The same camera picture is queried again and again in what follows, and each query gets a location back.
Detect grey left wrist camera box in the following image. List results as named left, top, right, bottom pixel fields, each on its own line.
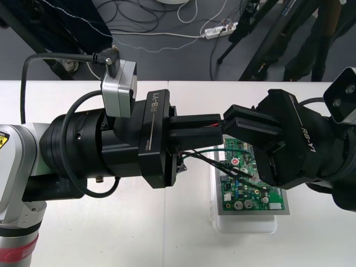
left=100, top=60, right=138, bottom=118

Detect green circuit board grey frame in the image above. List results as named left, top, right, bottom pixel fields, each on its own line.
left=216, top=136, right=291, bottom=217

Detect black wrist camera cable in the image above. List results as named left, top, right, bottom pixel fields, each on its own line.
left=22, top=47, right=121, bottom=199
left=299, top=97, right=327, bottom=108

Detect black tripod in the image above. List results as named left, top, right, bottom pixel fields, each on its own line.
left=216, top=0, right=320, bottom=82

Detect white power strip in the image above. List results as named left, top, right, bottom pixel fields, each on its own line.
left=204, top=21, right=239, bottom=40

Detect white floor cable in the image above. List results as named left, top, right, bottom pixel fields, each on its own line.
left=111, top=0, right=240, bottom=54

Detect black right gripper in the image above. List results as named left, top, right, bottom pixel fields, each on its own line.
left=222, top=88, right=348, bottom=190

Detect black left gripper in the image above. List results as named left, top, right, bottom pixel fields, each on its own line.
left=100, top=88, right=224, bottom=189

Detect black left wrist camera cable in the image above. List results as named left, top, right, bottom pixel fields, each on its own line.
left=22, top=47, right=121, bottom=199

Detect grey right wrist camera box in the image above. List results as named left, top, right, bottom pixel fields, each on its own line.
left=323, top=66, right=356, bottom=125

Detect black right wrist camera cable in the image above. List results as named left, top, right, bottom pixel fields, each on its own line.
left=299, top=97, right=327, bottom=108

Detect red black green cable bundle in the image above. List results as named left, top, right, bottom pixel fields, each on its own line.
left=175, top=122, right=268, bottom=192

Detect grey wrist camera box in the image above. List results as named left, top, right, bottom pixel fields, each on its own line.
left=100, top=60, right=138, bottom=118
left=323, top=66, right=356, bottom=125

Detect black floor cables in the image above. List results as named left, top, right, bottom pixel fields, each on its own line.
left=105, top=0, right=223, bottom=81

